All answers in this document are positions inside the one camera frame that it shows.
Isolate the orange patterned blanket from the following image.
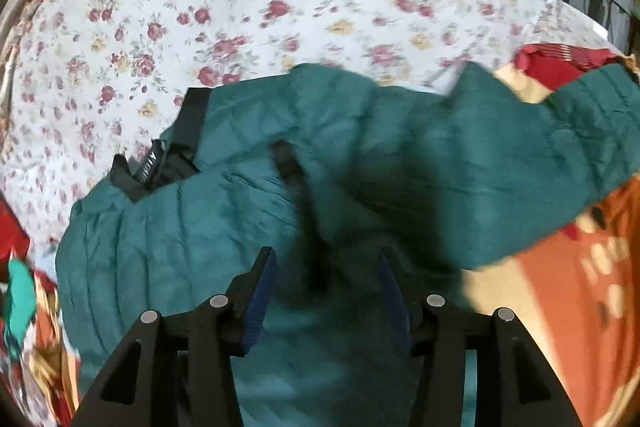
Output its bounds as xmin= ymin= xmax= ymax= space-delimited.
xmin=457 ymin=57 xmax=640 ymax=427

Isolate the black chair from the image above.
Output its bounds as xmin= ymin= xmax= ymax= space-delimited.
xmin=582 ymin=0 xmax=613 ymax=40

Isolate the red cloth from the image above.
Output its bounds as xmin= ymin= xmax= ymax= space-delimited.
xmin=515 ymin=43 xmax=626 ymax=92

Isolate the teal puffer jacket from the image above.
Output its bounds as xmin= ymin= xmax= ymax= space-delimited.
xmin=55 ymin=61 xmax=640 ymax=427

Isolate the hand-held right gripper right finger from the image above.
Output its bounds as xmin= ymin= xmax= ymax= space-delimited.
xmin=376 ymin=248 xmax=583 ymax=427

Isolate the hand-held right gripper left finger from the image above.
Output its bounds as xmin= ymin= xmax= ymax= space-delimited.
xmin=73 ymin=246 xmax=278 ymax=427

